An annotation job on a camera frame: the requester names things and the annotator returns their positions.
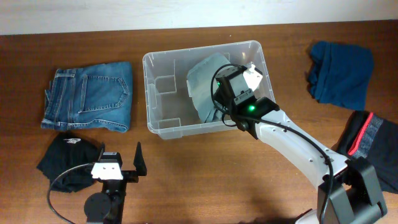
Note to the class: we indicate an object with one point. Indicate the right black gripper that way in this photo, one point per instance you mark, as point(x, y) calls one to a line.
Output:
point(215, 92)

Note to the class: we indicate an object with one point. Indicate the black shirt with white logo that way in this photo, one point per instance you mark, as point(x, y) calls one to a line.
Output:
point(65, 152)

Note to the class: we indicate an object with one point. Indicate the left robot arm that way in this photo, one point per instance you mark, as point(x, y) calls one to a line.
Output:
point(107, 205)

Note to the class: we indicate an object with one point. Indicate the folded dark blue shirt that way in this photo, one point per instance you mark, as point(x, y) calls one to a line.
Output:
point(340, 74)

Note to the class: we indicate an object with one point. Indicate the light wash jeans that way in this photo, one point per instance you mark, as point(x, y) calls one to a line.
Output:
point(198, 82)

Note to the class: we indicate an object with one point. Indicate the folded blue denim jeans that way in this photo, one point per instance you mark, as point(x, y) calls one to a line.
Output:
point(98, 96)

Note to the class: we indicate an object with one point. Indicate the black garment with red band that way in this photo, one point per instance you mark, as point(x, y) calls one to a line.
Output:
point(374, 138)

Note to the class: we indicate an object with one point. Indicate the clear plastic storage bin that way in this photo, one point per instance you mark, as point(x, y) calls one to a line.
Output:
point(170, 110)

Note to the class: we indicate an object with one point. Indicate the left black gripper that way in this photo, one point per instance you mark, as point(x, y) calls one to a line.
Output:
point(132, 176)

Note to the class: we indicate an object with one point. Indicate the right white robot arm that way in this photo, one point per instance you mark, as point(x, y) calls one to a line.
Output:
point(348, 190)

